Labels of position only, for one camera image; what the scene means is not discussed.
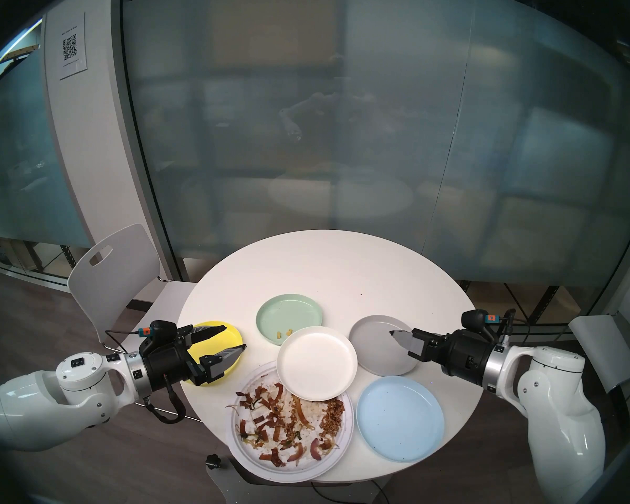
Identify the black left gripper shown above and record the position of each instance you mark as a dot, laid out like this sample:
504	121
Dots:
170	364

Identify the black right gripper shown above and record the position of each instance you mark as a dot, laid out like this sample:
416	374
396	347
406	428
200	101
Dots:
464	358

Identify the yellow plastic plate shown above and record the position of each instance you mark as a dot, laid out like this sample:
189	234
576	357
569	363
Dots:
230	337

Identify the grey plastic plate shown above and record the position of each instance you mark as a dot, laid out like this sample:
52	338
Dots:
373	350

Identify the light blue plastic plate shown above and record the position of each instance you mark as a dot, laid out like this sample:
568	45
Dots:
399	419

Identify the mint green plastic plate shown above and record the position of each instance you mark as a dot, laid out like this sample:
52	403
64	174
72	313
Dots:
283	314

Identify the white plastic plate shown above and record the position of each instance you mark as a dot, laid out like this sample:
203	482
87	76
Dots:
317	364

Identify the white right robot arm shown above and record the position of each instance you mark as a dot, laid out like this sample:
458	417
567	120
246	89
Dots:
562	424

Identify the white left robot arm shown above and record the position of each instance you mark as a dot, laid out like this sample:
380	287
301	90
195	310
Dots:
79	382

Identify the yellow food crumbs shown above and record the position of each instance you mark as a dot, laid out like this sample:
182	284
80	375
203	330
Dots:
286	331

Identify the brown food leftovers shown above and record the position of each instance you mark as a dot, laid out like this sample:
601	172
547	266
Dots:
335	415

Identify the black star knob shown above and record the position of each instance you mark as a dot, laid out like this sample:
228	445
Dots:
213	461

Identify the white plastic chair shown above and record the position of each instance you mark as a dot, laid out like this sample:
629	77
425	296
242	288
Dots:
604	345
115	282

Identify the metal storage rack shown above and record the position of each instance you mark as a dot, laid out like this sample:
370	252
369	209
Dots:
47	259
546	298

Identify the large white paper plate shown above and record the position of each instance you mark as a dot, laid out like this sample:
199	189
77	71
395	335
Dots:
299	469

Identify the QR code paper sign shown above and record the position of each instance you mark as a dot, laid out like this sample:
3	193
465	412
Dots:
72	49

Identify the linear ceiling light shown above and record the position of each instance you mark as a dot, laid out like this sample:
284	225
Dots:
16	54

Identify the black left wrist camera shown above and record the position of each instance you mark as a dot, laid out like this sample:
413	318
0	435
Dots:
160	331

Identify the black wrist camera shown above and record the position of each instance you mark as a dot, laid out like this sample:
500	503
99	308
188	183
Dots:
160	331
478	319

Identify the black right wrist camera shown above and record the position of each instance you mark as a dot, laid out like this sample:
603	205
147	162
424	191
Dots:
478	319

